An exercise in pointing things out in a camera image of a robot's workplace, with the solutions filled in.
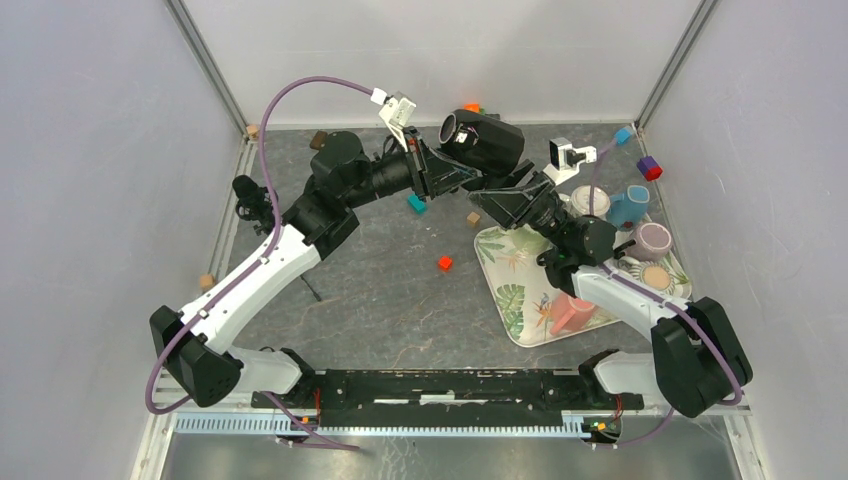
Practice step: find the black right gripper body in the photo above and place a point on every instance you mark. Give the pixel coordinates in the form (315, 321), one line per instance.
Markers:
(542, 212)

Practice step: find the light blue block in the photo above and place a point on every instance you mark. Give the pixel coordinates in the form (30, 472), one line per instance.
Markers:
(623, 135)

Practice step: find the purple and red block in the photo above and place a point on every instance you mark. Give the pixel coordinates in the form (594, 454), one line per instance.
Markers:
(649, 168)

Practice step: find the lilac mug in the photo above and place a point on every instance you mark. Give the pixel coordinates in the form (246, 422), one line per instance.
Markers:
(651, 242)

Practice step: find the red cube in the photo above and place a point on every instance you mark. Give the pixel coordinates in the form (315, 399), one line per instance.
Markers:
(445, 263)

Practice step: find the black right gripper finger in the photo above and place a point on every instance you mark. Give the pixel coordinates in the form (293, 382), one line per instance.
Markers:
(508, 207)
(513, 178)

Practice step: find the cream upside-down mug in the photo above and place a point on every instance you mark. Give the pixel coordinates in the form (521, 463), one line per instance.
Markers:
(585, 200)

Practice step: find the teal rectangular block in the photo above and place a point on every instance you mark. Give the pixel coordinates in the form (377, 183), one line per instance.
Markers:
(418, 205)

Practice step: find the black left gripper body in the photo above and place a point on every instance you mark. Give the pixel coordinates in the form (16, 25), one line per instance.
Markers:
(416, 155)

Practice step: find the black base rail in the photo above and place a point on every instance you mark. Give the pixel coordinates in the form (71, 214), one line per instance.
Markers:
(451, 398)

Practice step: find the brown block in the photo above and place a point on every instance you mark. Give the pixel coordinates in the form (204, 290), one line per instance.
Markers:
(318, 141)

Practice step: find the white striped mug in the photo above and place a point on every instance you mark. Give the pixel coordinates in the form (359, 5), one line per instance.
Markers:
(653, 275)

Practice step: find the small tan wooden cube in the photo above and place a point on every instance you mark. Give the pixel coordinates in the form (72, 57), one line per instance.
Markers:
(473, 219)

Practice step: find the black octagonal mug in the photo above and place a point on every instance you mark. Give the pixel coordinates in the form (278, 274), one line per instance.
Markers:
(482, 142)

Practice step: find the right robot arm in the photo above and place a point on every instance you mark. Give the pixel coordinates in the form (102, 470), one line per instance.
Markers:
(696, 360)

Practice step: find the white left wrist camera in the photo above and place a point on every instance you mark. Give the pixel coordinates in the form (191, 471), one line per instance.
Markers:
(395, 113)

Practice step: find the floral white tray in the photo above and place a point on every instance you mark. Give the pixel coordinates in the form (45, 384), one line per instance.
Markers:
(525, 300)

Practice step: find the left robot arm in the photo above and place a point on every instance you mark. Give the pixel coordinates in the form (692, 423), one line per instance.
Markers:
(197, 361)

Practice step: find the light blue mug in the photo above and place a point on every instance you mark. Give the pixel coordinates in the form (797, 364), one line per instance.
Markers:
(628, 208)

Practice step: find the pink mug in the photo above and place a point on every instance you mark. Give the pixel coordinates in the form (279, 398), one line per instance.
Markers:
(569, 314)

